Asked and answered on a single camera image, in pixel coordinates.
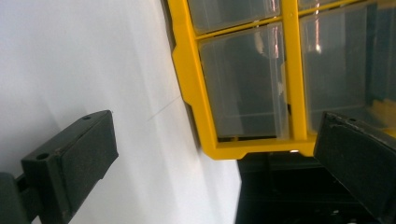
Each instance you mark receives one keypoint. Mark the yellow black drawer organizer cabinet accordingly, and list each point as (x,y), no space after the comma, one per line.
(193,77)

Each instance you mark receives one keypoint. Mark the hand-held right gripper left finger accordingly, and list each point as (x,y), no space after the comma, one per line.
(77,155)

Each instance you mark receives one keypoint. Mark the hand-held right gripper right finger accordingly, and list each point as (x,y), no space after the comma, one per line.
(361,168)

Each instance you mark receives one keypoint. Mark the yellow clear-lid organizer case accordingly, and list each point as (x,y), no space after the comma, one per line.
(243,81)

